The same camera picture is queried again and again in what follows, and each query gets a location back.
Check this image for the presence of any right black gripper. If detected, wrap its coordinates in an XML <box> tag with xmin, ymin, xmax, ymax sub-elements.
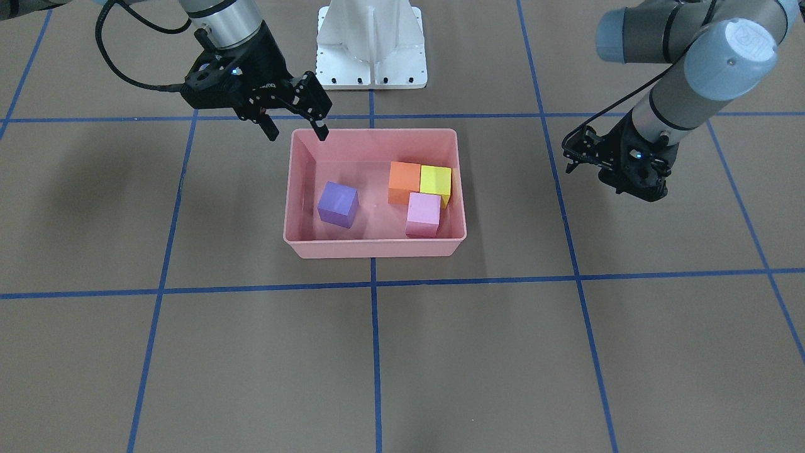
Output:
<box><xmin>179</xmin><ymin>22</ymin><xmax>333</xmax><ymax>142</ymax></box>

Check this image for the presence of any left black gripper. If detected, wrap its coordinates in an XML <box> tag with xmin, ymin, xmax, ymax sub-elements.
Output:
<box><xmin>562</xmin><ymin>113</ymin><xmax>679</xmax><ymax>203</ymax></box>

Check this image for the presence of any purple foam block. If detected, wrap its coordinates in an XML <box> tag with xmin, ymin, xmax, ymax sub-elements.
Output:
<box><xmin>317</xmin><ymin>181</ymin><xmax>359</xmax><ymax>228</ymax></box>

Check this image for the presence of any orange foam block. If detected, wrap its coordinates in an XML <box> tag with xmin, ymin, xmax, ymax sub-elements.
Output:
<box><xmin>387</xmin><ymin>161</ymin><xmax>421</xmax><ymax>204</ymax></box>

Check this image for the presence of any yellow foam block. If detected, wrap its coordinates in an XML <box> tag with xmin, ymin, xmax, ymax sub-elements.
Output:
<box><xmin>419</xmin><ymin>165</ymin><xmax>453</xmax><ymax>209</ymax></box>

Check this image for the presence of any pink foam block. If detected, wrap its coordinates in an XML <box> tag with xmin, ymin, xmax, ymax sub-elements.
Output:
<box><xmin>405</xmin><ymin>192</ymin><xmax>441</xmax><ymax>238</ymax></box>

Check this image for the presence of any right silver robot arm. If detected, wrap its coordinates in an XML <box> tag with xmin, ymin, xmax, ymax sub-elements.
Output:
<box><xmin>93</xmin><ymin>1</ymin><xmax>333</xmax><ymax>141</ymax></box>

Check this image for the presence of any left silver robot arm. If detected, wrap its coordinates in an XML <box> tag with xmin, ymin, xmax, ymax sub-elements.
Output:
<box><xmin>562</xmin><ymin>1</ymin><xmax>801</xmax><ymax>203</ymax></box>

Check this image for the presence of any pink plastic bin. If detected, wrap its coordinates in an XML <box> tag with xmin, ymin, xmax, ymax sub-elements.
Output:
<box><xmin>284</xmin><ymin>128</ymin><xmax>467</xmax><ymax>259</ymax></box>

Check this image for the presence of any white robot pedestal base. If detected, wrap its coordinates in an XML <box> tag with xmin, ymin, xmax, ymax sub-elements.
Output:
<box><xmin>316</xmin><ymin>1</ymin><xmax>428</xmax><ymax>90</ymax></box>

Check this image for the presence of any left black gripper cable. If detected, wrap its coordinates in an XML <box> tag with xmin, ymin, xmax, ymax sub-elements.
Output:
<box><xmin>562</xmin><ymin>63</ymin><xmax>670</xmax><ymax>139</ymax></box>

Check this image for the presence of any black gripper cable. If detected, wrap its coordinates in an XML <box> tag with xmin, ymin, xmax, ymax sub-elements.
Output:
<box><xmin>562</xmin><ymin>63</ymin><xmax>670</xmax><ymax>139</ymax></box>
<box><xmin>94</xmin><ymin>0</ymin><xmax>192</xmax><ymax>94</ymax></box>

